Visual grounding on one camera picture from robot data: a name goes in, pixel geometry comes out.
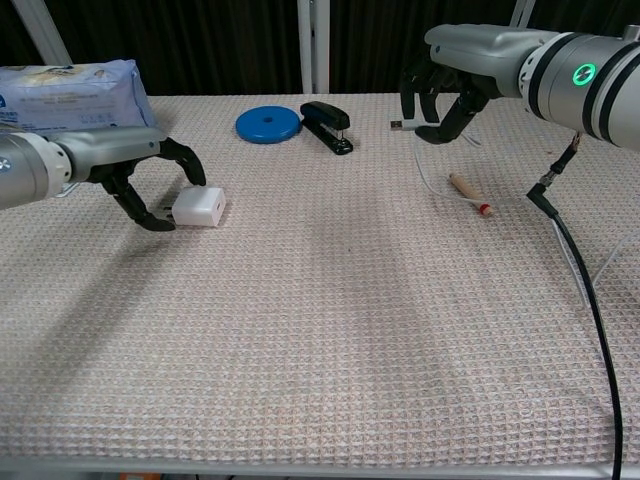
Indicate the blue tissue pack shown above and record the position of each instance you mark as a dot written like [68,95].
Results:
[75,95]

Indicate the black stapler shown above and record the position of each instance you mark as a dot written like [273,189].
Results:
[325,122]

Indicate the white power adapter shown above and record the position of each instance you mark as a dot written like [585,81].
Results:
[200,207]

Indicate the blue round disc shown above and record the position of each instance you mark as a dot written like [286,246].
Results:
[267,125]

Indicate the grey metal frame post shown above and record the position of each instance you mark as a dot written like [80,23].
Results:
[522,12]
[45,35]
[313,45]

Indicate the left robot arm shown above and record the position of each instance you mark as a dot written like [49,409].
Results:
[25,170]

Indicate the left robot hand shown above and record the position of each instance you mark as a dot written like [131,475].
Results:
[110,150]

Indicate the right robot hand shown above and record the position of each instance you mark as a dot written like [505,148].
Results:
[475,50]

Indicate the black ribbed curtain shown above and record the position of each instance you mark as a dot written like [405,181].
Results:
[200,40]

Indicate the small wooden stick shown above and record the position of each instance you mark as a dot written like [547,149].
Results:
[470,195]

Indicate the beige waffle table cloth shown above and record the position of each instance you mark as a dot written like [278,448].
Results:
[320,325]

